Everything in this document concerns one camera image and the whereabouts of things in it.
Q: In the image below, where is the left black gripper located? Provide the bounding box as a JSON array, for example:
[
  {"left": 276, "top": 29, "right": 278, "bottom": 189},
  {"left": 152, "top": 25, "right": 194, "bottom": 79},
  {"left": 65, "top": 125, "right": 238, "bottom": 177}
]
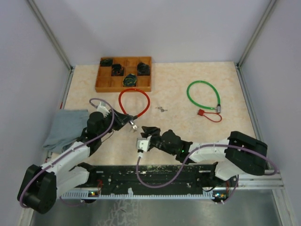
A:
[{"left": 98, "top": 107, "right": 134, "bottom": 138}]

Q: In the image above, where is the red cable lock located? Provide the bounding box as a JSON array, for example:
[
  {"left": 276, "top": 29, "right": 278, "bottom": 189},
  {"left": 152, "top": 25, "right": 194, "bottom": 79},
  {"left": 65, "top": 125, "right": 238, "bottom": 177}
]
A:
[{"left": 118, "top": 88, "right": 151, "bottom": 124}]

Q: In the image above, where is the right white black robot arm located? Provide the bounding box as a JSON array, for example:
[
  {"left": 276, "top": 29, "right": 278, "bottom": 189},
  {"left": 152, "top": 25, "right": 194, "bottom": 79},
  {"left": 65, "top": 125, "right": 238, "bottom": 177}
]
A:
[{"left": 136, "top": 126, "right": 268, "bottom": 186}]

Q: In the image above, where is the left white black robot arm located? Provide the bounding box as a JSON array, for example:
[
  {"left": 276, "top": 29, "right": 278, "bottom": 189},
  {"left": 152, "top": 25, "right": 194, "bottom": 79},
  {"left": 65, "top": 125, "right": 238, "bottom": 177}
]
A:
[{"left": 17, "top": 110, "right": 134, "bottom": 214}]

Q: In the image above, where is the blue yellow rolled tie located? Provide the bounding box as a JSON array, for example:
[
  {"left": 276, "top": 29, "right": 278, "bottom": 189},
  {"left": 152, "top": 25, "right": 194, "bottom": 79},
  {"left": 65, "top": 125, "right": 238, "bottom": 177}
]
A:
[{"left": 123, "top": 73, "right": 137, "bottom": 87}]

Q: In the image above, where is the black orange rolled tie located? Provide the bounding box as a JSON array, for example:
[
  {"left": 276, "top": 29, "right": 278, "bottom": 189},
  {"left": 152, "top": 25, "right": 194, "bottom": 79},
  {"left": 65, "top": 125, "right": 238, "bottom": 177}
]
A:
[{"left": 111, "top": 64, "right": 124, "bottom": 76}]

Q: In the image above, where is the folded blue jeans cloth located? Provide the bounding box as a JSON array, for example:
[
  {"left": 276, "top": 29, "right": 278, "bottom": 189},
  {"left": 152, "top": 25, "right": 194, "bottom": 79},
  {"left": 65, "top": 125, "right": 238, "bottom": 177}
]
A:
[{"left": 43, "top": 109, "right": 89, "bottom": 153}]

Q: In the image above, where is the black dotted rolled tie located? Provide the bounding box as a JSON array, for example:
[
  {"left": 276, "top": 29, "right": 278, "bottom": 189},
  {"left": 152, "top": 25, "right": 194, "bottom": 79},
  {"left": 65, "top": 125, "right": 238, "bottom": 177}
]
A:
[{"left": 137, "top": 62, "right": 151, "bottom": 76}]

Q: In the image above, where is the dark green rolled tie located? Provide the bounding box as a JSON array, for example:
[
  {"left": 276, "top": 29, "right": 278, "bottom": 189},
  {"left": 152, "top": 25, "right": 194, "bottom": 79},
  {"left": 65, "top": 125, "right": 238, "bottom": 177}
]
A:
[{"left": 100, "top": 58, "right": 113, "bottom": 67}]

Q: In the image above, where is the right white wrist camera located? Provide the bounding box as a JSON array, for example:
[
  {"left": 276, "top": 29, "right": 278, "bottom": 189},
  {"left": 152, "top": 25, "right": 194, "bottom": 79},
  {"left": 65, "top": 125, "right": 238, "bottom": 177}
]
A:
[{"left": 136, "top": 136, "right": 151, "bottom": 158}]

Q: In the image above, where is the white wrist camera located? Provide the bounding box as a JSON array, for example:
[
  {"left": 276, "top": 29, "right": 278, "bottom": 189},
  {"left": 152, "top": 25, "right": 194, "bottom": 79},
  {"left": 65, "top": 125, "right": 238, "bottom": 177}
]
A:
[
  {"left": 136, "top": 136, "right": 151, "bottom": 158},
  {"left": 96, "top": 101, "right": 110, "bottom": 118}
]

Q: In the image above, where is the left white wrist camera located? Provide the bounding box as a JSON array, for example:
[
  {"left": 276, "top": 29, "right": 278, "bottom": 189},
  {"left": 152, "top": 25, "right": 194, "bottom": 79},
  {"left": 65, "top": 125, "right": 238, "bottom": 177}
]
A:
[{"left": 96, "top": 101, "right": 110, "bottom": 118}]

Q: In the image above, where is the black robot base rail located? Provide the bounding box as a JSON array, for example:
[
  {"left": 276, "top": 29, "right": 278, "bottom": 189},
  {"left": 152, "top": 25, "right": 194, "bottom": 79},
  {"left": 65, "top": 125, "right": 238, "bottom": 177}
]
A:
[{"left": 60, "top": 165, "right": 237, "bottom": 202}]

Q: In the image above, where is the thin red wire padlock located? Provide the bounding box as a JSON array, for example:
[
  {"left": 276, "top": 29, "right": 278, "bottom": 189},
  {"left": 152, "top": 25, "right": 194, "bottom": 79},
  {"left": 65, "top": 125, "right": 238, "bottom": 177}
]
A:
[{"left": 197, "top": 109, "right": 222, "bottom": 123}]

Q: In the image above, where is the green cable lock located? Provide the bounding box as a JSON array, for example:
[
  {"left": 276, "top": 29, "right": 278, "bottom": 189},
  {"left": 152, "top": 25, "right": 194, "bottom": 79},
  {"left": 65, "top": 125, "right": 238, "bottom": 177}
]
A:
[{"left": 186, "top": 80, "right": 221, "bottom": 113}]

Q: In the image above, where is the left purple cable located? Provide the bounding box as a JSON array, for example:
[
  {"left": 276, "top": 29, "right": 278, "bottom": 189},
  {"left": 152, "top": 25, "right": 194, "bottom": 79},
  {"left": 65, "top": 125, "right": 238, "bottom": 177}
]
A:
[{"left": 17, "top": 97, "right": 115, "bottom": 209}]

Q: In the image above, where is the purple cable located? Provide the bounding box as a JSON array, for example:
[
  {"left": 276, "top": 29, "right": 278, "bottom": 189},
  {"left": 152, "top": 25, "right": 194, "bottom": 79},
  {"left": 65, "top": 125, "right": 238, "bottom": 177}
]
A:
[
  {"left": 17, "top": 97, "right": 115, "bottom": 209},
  {"left": 135, "top": 144, "right": 280, "bottom": 205}
]

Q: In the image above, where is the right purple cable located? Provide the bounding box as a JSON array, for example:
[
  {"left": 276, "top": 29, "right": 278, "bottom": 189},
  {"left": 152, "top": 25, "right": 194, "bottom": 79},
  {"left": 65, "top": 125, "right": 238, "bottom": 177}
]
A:
[{"left": 135, "top": 144, "right": 280, "bottom": 205}]

